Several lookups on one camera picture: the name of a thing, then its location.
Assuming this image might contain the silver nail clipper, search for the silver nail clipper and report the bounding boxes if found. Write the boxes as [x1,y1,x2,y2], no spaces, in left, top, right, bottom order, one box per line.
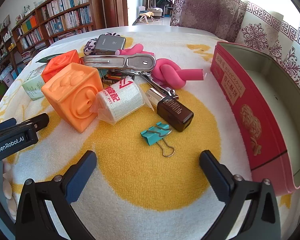
[139,70,180,99]

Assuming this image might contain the white patterned curtain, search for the white patterned curtain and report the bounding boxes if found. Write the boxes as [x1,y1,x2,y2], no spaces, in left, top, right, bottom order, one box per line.
[235,0,300,105]

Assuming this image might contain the yellow white printed towel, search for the yellow white printed towel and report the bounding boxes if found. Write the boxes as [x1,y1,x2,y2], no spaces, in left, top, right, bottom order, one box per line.
[0,31,300,240]

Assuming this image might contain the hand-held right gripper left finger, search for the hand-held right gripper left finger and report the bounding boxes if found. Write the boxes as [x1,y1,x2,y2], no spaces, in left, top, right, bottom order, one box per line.
[15,150,97,240]

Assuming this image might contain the teal binder clip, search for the teal binder clip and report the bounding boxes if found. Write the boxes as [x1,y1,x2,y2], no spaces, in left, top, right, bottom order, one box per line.
[140,122,176,158]

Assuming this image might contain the white bandage roll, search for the white bandage roll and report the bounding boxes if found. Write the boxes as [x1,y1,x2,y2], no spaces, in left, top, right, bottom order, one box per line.
[90,76,154,126]

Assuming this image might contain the small wooden stool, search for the small wooden stool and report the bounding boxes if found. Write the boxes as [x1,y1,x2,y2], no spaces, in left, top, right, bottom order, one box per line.
[139,11,155,24]

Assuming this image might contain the person's left hand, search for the person's left hand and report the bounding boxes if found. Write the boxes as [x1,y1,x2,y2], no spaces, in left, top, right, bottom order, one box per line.
[2,161,17,217]

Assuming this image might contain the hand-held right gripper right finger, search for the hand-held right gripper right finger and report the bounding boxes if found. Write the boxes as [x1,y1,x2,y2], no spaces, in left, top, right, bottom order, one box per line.
[199,150,282,240]

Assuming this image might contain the red rectangular tin box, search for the red rectangular tin box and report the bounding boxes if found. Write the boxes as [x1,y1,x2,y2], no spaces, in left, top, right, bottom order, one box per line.
[210,41,300,197]

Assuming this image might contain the leopard print scrunchie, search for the leopard print scrunchie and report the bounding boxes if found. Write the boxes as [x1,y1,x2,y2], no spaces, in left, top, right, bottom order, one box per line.
[84,31,122,57]

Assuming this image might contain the pale green ointment box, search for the pale green ointment box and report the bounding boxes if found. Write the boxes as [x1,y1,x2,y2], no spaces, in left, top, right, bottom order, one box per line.
[22,68,46,101]

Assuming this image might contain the dark orange rubber cube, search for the dark orange rubber cube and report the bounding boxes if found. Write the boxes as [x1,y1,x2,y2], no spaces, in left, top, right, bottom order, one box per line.
[42,49,81,83]

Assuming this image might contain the white plastic bin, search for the white plastic bin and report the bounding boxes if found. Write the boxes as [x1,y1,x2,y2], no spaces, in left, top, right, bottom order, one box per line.
[0,65,16,86]

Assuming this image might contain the brown bottle with silver cap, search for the brown bottle with silver cap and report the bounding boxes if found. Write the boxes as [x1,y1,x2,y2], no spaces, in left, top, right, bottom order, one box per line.
[145,87,194,133]

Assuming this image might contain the pink foam hair curler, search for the pink foam hair curler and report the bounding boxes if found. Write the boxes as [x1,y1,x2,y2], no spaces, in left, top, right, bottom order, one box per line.
[115,44,156,56]
[151,58,207,89]

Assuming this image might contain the grey power bank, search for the grey power bank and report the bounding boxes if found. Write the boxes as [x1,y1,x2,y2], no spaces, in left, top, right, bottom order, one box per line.
[94,34,127,55]

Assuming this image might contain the small black orange object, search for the small black orange object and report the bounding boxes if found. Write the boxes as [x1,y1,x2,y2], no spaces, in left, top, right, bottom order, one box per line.
[102,71,131,83]

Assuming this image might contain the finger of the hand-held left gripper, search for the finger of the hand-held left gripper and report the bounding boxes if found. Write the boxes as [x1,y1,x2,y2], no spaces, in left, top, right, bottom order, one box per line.
[0,118,17,133]
[14,113,50,132]

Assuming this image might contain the grey armchair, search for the grey armchair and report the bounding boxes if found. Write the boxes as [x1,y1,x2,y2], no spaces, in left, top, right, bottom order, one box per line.
[150,7,163,19]

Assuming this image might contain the wooden bookshelf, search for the wooden bookshelf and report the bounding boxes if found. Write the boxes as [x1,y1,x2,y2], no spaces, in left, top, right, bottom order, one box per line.
[0,0,98,80]

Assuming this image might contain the purple sheer patterned curtain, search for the purple sheer patterned curtain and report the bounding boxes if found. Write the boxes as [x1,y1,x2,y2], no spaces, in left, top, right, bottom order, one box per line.
[170,0,242,43]

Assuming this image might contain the wooden door frame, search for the wooden door frame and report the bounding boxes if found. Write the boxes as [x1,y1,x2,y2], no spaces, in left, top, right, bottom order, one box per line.
[97,0,129,28]

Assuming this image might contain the light orange rubber cube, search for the light orange rubber cube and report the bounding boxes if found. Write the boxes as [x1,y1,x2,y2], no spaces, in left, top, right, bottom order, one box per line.
[41,62,104,133]

